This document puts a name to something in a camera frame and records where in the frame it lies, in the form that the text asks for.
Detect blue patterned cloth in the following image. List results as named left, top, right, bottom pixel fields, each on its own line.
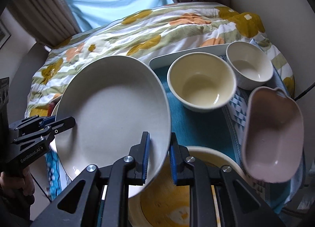
left=45, top=52, right=306, bottom=215

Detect framed wall picture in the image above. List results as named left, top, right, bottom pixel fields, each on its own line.
left=0, top=21, right=11, bottom=49

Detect yellow patterned plate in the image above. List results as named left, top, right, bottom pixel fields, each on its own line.
left=129, top=146, right=251, bottom=226

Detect left brown curtain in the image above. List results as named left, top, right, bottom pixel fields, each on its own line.
left=7, top=0, right=81, bottom=47

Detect cream ceramic bowl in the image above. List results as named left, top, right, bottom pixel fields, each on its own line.
left=167, top=52, right=237, bottom=113

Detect small white ribbed bowl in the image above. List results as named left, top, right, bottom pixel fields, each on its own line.
left=226, top=42, right=274, bottom=91

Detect floral bed quilt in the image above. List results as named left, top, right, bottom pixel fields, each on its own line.
left=25, top=2, right=295, bottom=117

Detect person's left hand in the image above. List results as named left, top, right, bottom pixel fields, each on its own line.
left=1, top=166, right=35, bottom=196

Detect grey tray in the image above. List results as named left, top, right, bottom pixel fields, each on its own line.
left=149, top=42, right=234, bottom=72

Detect large white plate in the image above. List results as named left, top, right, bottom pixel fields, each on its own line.
left=55, top=56, right=171, bottom=183

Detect pink handled baking dish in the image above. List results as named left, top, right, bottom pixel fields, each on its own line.
left=241, top=86, right=304, bottom=183

